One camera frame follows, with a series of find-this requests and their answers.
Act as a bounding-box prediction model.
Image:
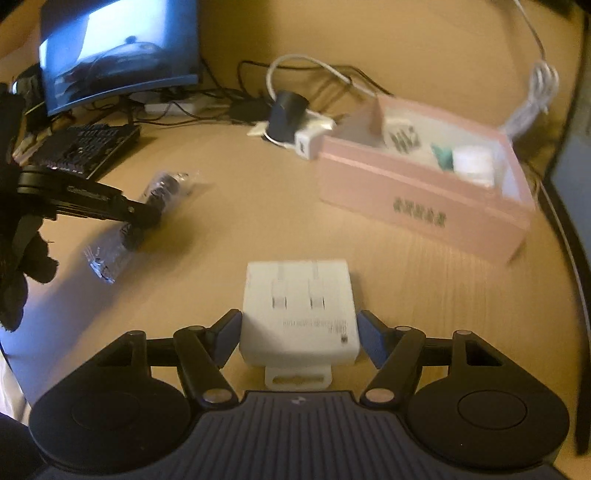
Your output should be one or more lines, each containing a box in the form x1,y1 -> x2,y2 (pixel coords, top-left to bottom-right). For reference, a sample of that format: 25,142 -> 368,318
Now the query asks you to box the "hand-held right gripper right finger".
358,308 -> 504,406

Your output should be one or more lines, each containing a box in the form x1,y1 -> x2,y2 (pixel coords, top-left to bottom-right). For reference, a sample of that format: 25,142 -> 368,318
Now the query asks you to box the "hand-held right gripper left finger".
99,308 -> 244,406

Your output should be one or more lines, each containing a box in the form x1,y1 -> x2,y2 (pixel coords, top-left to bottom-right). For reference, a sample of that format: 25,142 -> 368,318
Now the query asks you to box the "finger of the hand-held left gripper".
117,196 -> 162,232
118,224 -> 146,253

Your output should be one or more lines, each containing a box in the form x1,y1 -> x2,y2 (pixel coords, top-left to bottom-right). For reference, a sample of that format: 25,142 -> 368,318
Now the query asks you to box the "clear bag with black part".
83,170 -> 200,285

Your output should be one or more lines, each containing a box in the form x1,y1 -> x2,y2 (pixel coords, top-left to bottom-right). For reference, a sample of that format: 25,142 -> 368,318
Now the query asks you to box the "small white product box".
239,258 -> 362,387

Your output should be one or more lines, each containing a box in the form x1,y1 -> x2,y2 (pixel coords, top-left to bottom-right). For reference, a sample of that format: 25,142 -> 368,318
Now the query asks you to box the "pink cardboard box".
316,95 -> 536,266

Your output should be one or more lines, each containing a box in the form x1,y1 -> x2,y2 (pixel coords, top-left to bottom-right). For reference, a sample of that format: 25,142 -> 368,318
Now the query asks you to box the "black cylinder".
269,91 -> 308,141

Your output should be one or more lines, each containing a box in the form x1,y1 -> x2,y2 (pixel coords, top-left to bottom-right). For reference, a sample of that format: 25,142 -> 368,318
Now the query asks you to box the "white charger plug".
294,116 -> 336,161

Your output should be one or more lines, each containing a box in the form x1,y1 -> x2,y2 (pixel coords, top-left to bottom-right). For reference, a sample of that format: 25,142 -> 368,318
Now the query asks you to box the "white round jar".
451,145 -> 496,188

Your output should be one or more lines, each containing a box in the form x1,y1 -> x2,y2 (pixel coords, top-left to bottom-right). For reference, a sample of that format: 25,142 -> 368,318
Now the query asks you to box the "small metal parts packet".
383,117 -> 423,154

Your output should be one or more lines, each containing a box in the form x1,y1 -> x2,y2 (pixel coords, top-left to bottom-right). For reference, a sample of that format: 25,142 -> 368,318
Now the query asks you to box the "person's left hand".
0,95 -> 60,333

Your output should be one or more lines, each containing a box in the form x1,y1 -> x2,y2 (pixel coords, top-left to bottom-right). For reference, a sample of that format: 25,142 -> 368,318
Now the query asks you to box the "black keyboard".
21,122 -> 141,180

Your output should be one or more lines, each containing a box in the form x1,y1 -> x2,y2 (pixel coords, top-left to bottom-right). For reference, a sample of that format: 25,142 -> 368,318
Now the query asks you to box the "white power strip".
143,98 -> 206,116

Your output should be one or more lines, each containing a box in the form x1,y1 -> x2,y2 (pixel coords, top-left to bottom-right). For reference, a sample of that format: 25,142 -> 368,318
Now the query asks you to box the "black power adapter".
229,99 -> 269,124

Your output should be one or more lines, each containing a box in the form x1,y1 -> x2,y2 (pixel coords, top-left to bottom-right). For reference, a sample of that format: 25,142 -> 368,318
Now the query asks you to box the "computer monitor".
38,0 -> 202,117

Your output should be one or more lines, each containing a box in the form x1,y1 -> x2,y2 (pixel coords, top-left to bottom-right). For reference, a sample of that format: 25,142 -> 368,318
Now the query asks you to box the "computer case with glass panel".
541,0 -> 591,455

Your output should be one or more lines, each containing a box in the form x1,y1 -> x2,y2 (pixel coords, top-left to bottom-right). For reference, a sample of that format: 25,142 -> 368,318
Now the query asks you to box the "black cable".
237,60 -> 278,101
305,68 -> 393,100

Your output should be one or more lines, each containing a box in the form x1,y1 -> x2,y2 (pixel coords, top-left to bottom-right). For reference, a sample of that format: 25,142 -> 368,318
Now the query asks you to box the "white cable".
267,54 -> 394,101

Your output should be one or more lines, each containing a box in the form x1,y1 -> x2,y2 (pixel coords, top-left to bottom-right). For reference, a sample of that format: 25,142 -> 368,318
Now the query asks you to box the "grey coiled cable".
505,0 -> 560,137

